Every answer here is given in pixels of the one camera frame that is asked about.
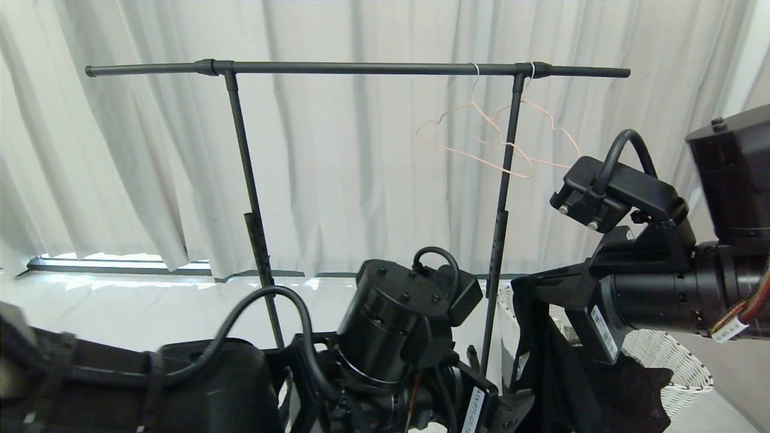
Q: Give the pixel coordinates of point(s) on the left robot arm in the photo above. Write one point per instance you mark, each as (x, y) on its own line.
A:
(391, 313)

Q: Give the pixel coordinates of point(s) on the window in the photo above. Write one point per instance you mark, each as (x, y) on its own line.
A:
(120, 264)

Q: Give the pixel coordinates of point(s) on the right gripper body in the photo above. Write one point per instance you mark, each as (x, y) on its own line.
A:
(656, 300)

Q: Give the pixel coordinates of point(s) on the black garment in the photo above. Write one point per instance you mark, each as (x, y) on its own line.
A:
(553, 385)

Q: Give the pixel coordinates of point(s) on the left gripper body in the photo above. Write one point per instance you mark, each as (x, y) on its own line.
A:
(445, 409)

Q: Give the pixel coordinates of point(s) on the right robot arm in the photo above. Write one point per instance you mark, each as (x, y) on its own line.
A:
(734, 174)

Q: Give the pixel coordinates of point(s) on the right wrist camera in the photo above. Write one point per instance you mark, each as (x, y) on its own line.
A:
(625, 186)

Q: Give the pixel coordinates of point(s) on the white laundry basket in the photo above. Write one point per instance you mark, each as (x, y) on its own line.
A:
(668, 367)

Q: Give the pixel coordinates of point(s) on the pink clothes hanger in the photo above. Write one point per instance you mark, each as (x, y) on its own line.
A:
(475, 160)
(541, 159)

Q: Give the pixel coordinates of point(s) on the black clothes rack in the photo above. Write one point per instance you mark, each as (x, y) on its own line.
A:
(361, 67)

